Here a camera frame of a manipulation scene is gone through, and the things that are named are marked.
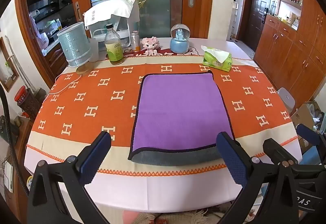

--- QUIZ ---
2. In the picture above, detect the green label glass bottle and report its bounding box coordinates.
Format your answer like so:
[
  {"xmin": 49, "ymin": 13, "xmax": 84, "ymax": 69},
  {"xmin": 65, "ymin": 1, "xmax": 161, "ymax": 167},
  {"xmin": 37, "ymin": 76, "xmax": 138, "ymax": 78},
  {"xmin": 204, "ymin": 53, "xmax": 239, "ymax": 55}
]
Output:
[{"xmin": 104, "ymin": 23, "xmax": 125, "ymax": 66}]

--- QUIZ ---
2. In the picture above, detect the orange printed table cloth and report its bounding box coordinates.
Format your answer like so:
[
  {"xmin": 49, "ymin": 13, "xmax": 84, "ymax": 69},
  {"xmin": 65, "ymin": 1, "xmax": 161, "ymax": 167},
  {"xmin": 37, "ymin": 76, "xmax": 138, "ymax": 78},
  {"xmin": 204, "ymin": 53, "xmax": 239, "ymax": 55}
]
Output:
[{"xmin": 25, "ymin": 56, "xmax": 299, "ymax": 177}]

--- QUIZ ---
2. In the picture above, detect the wooden picture frame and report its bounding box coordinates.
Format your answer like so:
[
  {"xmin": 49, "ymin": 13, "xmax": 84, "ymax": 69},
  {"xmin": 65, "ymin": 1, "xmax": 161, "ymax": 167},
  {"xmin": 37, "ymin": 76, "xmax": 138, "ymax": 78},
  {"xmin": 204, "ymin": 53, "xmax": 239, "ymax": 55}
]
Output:
[{"xmin": 0, "ymin": 36, "xmax": 20, "ymax": 93}]

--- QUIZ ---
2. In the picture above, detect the white plastic stool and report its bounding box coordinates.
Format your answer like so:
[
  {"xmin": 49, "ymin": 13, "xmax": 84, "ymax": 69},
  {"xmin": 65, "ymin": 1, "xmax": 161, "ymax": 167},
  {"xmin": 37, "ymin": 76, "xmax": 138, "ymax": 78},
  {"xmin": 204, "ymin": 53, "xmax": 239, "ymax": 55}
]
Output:
[{"xmin": 276, "ymin": 87, "xmax": 297, "ymax": 115}]

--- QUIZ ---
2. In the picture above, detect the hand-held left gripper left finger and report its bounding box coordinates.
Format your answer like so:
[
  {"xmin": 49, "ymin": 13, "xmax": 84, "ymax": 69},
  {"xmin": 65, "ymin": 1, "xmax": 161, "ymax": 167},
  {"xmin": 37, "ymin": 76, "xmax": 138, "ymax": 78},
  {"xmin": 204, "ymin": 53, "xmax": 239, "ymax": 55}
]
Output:
[{"xmin": 27, "ymin": 131, "xmax": 112, "ymax": 224}]

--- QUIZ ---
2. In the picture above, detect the light blue table lamp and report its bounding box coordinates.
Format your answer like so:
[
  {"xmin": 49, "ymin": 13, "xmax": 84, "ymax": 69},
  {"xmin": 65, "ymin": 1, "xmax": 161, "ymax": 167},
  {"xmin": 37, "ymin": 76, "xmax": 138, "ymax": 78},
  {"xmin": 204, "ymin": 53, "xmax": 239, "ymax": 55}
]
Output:
[{"xmin": 56, "ymin": 22, "xmax": 95, "ymax": 74}]

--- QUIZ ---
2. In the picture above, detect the orange label can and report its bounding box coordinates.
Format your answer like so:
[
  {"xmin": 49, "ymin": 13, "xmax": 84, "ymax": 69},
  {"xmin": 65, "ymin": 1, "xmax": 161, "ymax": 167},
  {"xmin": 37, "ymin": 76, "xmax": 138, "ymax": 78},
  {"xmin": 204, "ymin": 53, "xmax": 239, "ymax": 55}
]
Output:
[{"xmin": 130, "ymin": 31, "xmax": 141, "ymax": 53}]

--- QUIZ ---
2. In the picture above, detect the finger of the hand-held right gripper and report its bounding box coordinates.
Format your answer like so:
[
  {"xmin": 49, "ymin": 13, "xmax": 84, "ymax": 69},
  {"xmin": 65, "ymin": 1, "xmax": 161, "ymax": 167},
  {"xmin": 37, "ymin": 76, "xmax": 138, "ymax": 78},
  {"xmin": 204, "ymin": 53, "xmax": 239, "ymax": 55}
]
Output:
[
  {"xmin": 296, "ymin": 124, "xmax": 323, "ymax": 149},
  {"xmin": 263, "ymin": 138, "xmax": 298, "ymax": 165}
]

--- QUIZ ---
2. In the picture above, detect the green tissue pack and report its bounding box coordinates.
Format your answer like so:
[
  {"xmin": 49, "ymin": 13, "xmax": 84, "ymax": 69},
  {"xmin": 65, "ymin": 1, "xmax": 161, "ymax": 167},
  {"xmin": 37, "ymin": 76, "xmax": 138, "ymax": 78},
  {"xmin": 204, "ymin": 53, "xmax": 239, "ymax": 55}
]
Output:
[{"xmin": 201, "ymin": 45, "xmax": 233, "ymax": 73}]

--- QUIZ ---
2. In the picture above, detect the white countertop appliance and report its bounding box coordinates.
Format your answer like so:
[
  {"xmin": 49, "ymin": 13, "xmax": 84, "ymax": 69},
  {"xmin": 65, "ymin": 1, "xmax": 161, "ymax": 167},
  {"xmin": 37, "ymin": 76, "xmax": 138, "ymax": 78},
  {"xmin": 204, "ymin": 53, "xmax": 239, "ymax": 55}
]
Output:
[{"xmin": 90, "ymin": 15, "xmax": 140, "ymax": 48}]

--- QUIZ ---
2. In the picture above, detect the purple towel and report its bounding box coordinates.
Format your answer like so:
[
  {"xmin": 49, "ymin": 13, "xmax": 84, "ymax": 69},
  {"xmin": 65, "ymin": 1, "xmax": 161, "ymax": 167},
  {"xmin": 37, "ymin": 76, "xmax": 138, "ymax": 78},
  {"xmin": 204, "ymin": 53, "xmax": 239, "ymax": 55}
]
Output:
[{"xmin": 128, "ymin": 71, "xmax": 236, "ymax": 166}]

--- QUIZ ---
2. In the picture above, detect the white cloth cover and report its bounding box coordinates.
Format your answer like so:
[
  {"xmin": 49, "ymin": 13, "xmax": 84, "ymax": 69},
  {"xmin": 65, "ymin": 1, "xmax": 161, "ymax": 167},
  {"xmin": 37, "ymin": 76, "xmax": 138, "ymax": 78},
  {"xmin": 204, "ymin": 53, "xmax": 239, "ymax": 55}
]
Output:
[{"xmin": 83, "ymin": 0, "xmax": 140, "ymax": 27}]

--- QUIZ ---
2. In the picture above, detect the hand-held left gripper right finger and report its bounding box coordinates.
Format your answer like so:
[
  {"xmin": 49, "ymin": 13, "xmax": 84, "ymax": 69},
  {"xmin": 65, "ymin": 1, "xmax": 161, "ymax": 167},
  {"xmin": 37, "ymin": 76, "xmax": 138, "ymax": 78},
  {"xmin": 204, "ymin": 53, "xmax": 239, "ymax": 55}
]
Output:
[{"xmin": 216, "ymin": 131, "xmax": 301, "ymax": 224}]

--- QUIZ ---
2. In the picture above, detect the wooden wall cabinet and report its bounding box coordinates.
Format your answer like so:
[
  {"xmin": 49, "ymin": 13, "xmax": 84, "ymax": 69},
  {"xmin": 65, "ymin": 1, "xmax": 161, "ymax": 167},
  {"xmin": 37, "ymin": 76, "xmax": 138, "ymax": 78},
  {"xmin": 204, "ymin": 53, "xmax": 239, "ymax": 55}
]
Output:
[{"xmin": 253, "ymin": 0, "xmax": 326, "ymax": 118}]

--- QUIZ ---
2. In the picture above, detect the white lamp cable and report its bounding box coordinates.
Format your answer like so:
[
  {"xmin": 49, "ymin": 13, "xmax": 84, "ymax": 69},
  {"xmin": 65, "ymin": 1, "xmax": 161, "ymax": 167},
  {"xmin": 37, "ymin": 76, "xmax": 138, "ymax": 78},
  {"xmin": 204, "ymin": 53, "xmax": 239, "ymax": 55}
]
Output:
[{"xmin": 49, "ymin": 73, "xmax": 85, "ymax": 95}]

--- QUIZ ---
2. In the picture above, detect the blue snow globe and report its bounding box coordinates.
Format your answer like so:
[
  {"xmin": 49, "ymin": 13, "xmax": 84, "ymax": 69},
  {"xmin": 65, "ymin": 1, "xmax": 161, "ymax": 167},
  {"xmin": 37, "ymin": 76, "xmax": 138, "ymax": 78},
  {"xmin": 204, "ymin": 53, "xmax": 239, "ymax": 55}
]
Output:
[{"xmin": 170, "ymin": 23, "xmax": 190, "ymax": 54}]

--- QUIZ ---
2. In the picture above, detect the red lid jar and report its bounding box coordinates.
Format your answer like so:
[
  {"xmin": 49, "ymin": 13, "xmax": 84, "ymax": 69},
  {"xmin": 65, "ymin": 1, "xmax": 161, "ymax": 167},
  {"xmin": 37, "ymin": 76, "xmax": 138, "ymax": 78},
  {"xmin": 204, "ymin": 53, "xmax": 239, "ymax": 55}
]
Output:
[{"xmin": 14, "ymin": 85, "xmax": 27, "ymax": 105}]

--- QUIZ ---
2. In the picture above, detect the cardboard box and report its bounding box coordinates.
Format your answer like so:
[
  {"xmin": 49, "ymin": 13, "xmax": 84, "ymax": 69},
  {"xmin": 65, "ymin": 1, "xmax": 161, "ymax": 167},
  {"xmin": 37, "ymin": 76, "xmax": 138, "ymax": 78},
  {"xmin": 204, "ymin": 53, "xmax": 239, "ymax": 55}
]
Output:
[{"xmin": 290, "ymin": 100, "xmax": 326, "ymax": 153}]

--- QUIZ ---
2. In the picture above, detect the pink block toy figure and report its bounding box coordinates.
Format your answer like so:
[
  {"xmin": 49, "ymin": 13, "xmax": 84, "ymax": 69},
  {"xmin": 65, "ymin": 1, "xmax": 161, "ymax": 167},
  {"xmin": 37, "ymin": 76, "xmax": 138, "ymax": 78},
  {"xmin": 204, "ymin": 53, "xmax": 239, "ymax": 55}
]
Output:
[{"xmin": 141, "ymin": 36, "xmax": 160, "ymax": 56}]

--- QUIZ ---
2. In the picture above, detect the dark brown entry door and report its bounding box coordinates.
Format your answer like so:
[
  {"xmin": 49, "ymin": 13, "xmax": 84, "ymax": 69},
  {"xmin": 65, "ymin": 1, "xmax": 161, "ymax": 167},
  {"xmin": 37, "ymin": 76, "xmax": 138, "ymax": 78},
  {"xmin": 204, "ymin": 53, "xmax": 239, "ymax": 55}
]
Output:
[{"xmin": 238, "ymin": 0, "xmax": 273, "ymax": 53}]

